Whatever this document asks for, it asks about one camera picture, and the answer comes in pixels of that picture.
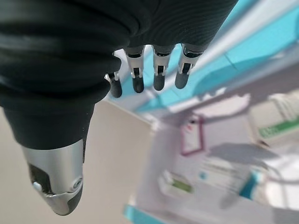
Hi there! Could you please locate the blue white medicine box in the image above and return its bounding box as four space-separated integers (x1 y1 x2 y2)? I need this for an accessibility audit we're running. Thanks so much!
196 156 268 203

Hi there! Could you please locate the small green white box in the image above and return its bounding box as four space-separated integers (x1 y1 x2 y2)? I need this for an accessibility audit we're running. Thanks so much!
157 170 194 196

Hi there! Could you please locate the pink white medicine box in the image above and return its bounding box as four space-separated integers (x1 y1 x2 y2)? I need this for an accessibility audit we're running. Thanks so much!
179 114 206 157

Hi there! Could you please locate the green white medicine box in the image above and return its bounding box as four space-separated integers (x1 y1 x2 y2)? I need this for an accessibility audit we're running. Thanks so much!
247 93 299 145

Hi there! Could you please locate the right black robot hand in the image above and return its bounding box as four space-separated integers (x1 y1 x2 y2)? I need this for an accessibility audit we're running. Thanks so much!
0 0 238 216

